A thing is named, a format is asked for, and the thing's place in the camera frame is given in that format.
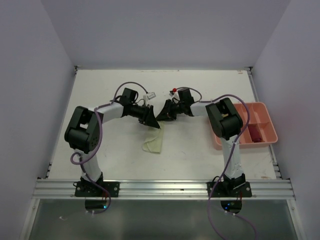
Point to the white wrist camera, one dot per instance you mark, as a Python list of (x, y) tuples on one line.
[(150, 95), (173, 92)]

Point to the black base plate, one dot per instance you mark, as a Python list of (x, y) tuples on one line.
[(229, 188), (97, 190)]

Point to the aluminium mounting rail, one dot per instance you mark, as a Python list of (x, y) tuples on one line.
[(274, 189)]

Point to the pink divided tray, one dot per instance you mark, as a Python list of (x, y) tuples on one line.
[(259, 117)]

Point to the dark red rolled underwear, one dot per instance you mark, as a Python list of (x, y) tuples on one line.
[(255, 134)]

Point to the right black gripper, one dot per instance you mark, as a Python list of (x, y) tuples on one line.
[(167, 114)]

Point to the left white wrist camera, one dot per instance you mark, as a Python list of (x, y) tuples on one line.
[(150, 95)]

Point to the pale green underwear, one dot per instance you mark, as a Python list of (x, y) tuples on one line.
[(154, 139)]

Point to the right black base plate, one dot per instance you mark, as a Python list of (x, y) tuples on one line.
[(229, 188)]

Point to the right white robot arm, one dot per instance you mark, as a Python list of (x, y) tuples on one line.
[(226, 123)]

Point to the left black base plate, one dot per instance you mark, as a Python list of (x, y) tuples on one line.
[(97, 190)]

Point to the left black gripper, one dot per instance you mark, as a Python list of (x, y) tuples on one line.
[(148, 118)]

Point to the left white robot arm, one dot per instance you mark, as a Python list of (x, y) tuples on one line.
[(84, 132)]

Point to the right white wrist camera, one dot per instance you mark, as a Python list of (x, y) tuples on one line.
[(173, 92)]

